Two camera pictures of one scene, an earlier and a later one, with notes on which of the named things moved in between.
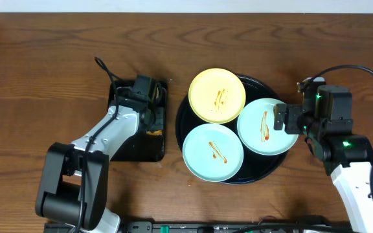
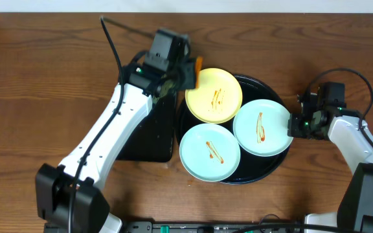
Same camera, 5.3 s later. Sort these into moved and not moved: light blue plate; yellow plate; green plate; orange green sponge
Moved: orange green sponge
Not moved: light blue plate; yellow plate; green plate
